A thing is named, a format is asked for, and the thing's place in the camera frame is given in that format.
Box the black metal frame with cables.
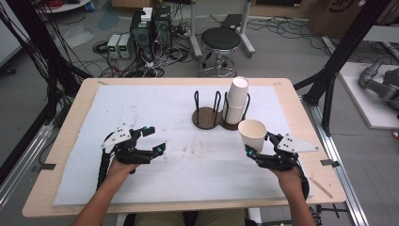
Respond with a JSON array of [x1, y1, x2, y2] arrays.
[[0, 0, 92, 185]]

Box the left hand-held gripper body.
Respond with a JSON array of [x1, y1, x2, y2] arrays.
[[100, 122, 155, 166]]

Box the thin wooden stick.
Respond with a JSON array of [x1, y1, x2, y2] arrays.
[[309, 176, 334, 200]]

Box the person's khaki pants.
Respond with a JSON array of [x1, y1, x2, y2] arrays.
[[134, 209, 247, 226]]

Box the black computer tower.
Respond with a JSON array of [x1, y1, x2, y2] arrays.
[[152, 6, 173, 52], [130, 10, 155, 61]]

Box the person's right hand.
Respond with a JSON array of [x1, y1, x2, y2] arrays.
[[270, 167, 305, 188]]

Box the small white box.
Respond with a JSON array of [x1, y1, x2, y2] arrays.
[[140, 7, 154, 23]]

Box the person's left hand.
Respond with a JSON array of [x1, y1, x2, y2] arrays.
[[107, 156, 141, 177]]

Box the aluminium rail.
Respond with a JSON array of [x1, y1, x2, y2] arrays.
[[0, 122, 55, 211], [300, 96, 371, 226]]

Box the black round stool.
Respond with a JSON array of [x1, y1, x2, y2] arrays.
[[197, 26, 243, 78]]

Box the black wire cup holder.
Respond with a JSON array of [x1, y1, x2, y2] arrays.
[[191, 89, 251, 131]]

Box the single white paper cup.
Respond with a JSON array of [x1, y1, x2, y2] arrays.
[[237, 119, 268, 153]]

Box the black tape strip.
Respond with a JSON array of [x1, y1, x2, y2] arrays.
[[320, 158, 341, 169], [31, 162, 57, 173]]

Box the black metal frame post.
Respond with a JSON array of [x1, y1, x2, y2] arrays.
[[294, 0, 393, 137]]

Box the black corrugated cable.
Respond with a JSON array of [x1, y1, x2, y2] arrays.
[[96, 150, 111, 190]]

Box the white platform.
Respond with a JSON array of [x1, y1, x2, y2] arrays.
[[338, 61, 399, 131]]

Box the printed cardboard box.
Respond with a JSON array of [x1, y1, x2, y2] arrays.
[[309, 0, 368, 40]]

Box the grey power supply unit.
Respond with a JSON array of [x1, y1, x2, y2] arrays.
[[106, 33, 122, 59], [118, 33, 135, 60]]

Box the white table mat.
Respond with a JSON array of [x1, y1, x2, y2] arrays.
[[52, 84, 314, 207]]

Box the stack of white paper cups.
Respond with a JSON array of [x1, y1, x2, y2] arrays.
[[221, 75, 250, 125]]

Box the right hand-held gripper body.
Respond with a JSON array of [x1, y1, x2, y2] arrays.
[[254, 133, 320, 172]]

